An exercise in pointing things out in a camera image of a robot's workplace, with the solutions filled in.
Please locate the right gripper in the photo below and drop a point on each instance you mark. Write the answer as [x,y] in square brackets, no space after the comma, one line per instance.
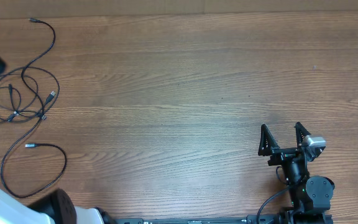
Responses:
[285,154]

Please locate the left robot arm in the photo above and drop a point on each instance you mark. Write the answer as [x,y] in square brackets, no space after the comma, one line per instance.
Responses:
[55,207]

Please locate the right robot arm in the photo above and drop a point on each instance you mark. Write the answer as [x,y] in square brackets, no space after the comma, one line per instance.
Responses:
[310,195]

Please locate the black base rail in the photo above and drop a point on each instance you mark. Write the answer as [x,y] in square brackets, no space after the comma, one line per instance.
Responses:
[250,219]

